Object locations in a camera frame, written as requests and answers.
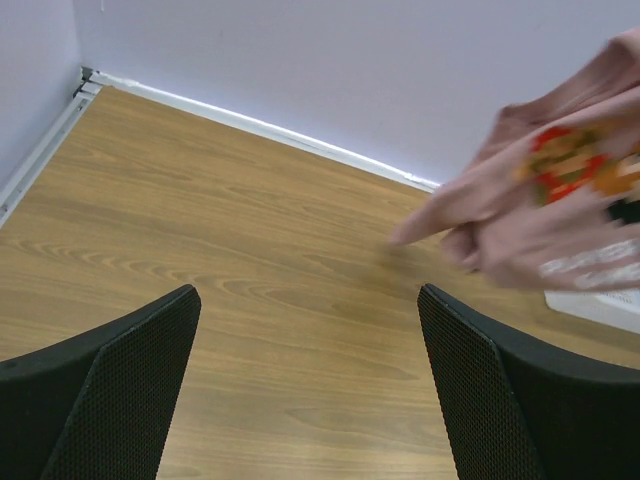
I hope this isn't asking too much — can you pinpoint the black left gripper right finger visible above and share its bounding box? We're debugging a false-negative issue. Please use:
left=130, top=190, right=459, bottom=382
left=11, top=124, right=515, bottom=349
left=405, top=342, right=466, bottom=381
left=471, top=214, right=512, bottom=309
left=417, top=284, right=639, bottom=480

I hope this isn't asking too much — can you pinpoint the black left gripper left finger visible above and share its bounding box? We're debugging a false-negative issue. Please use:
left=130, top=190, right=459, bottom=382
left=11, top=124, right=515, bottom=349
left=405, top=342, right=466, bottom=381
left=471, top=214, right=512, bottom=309
left=1, top=285, right=201, bottom=480

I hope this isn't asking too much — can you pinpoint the pink printed t shirt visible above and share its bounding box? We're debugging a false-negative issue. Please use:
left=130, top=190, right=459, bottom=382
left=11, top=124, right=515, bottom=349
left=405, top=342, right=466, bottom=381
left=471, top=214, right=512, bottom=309
left=393, top=29, right=639, bottom=292

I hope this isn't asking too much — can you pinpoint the white plastic basket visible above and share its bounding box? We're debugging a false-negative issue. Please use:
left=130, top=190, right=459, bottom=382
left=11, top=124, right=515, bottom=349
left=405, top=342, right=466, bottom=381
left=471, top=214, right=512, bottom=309
left=544, top=290, right=640, bottom=334

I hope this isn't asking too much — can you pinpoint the aluminium table edge rail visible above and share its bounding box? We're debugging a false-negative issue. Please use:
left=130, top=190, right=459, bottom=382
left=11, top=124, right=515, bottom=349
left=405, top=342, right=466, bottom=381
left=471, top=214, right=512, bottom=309
left=1, top=68, right=439, bottom=223

